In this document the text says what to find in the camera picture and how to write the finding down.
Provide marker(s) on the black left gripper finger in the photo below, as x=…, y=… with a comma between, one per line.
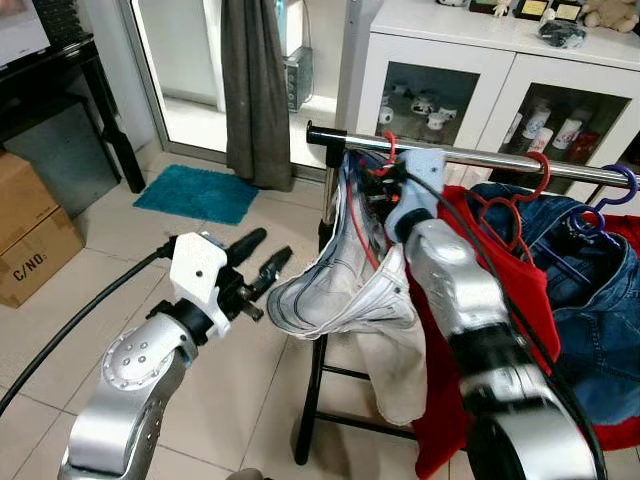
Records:
x=248, y=245
x=272, y=268

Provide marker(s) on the red plastic hanger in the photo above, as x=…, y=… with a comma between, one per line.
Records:
x=520, y=228
x=392, y=152

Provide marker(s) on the white garment green print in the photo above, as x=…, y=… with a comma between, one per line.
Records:
x=330, y=280

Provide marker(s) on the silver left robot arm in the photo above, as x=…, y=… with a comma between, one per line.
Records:
x=140, y=360

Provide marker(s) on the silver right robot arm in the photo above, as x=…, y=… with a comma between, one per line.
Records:
x=460, y=280

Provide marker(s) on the purple plastic hanger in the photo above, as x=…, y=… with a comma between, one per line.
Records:
x=632, y=180

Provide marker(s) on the teal floor mat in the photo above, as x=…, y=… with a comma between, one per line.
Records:
x=195, y=195

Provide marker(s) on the chrome clothes rack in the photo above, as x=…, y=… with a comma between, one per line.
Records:
x=480, y=158

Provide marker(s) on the grey ribbed appliance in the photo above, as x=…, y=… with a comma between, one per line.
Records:
x=298, y=78

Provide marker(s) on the grey curtain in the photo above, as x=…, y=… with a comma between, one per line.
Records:
x=255, y=90

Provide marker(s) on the red shirt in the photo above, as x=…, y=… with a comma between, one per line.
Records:
x=500, y=300

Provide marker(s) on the white glass-door cabinet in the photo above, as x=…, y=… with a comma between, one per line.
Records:
x=470, y=45

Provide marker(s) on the white framed glass door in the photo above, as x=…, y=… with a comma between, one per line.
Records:
x=190, y=60

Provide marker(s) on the cardboard box printed C/NO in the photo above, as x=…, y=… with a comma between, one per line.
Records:
x=45, y=265

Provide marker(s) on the blue denim jeans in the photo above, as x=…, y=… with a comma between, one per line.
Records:
x=600, y=320

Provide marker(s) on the black table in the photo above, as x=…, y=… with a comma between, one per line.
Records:
x=50, y=85

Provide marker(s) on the brown teddy bear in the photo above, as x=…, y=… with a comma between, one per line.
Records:
x=612, y=12

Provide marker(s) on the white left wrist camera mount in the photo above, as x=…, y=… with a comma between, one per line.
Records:
x=195, y=275

